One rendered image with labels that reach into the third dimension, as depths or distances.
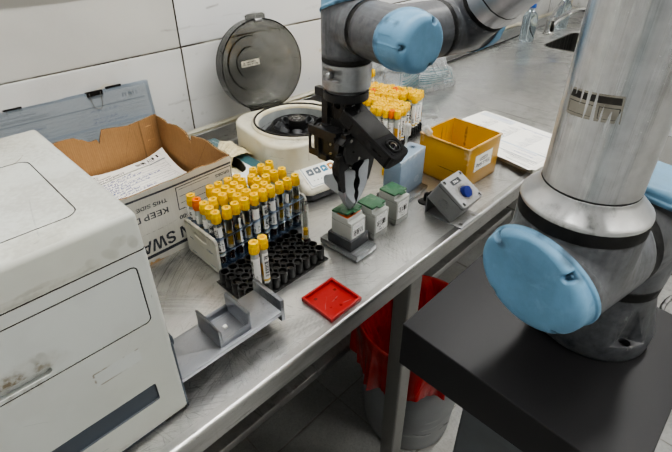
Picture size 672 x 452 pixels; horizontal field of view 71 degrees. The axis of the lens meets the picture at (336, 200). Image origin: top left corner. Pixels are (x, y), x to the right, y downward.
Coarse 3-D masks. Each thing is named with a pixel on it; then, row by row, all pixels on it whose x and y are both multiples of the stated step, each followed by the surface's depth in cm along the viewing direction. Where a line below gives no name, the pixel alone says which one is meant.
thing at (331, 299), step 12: (324, 288) 78; (336, 288) 78; (348, 288) 77; (312, 300) 76; (324, 300) 76; (336, 300) 76; (348, 300) 76; (360, 300) 76; (324, 312) 73; (336, 312) 74
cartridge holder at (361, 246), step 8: (328, 232) 86; (320, 240) 89; (328, 240) 87; (336, 240) 86; (344, 240) 84; (352, 240) 84; (360, 240) 85; (368, 240) 87; (336, 248) 86; (344, 248) 85; (352, 248) 84; (360, 248) 85; (368, 248) 85; (352, 256) 84; (360, 256) 84
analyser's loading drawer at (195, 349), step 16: (256, 288) 72; (224, 304) 68; (240, 304) 66; (256, 304) 70; (272, 304) 70; (208, 320) 63; (224, 320) 67; (240, 320) 67; (256, 320) 67; (272, 320) 68; (192, 336) 65; (208, 336) 65; (224, 336) 65; (240, 336) 65; (176, 352) 62; (192, 352) 62; (208, 352) 62; (224, 352) 63; (192, 368) 60
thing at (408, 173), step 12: (408, 144) 102; (408, 156) 97; (420, 156) 101; (396, 168) 96; (408, 168) 98; (420, 168) 103; (384, 180) 99; (396, 180) 97; (408, 180) 100; (420, 180) 105; (408, 192) 102; (420, 192) 103
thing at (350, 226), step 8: (336, 216) 84; (344, 216) 83; (352, 216) 83; (360, 216) 84; (336, 224) 85; (344, 224) 83; (352, 224) 82; (360, 224) 84; (336, 232) 86; (344, 232) 84; (352, 232) 83; (360, 232) 85
